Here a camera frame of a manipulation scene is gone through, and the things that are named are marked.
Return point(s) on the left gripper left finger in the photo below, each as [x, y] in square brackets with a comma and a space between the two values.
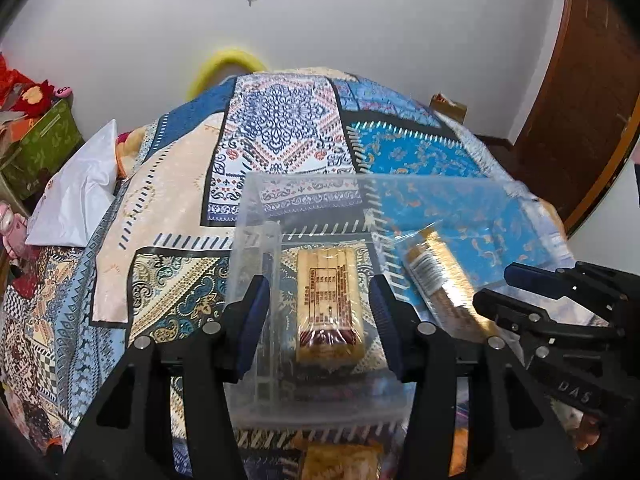
[126, 431]

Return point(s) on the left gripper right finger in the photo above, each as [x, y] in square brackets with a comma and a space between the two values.
[513, 431]

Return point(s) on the long wafer bar pack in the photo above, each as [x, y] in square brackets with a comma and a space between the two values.
[443, 285]

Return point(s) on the tan cracker pack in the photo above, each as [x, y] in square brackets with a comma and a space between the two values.
[329, 309]

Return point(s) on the orange snack clear bag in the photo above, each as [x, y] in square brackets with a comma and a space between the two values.
[339, 461]

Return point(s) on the brown wooden door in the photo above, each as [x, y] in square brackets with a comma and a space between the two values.
[578, 124]

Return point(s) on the pink bunny toy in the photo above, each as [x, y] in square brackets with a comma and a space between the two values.
[13, 227]

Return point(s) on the clear plastic storage box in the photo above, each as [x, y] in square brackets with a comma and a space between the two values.
[486, 224]

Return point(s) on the small cardboard box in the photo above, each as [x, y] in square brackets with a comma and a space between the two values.
[452, 109]

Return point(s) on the green storage box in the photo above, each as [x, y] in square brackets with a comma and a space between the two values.
[30, 162]

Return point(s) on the patchwork patterned bedspread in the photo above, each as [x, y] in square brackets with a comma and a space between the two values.
[158, 263]

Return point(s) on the red decorations pile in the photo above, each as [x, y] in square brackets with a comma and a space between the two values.
[22, 98]

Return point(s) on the yellow foam tube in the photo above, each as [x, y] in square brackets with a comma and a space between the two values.
[221, 64]

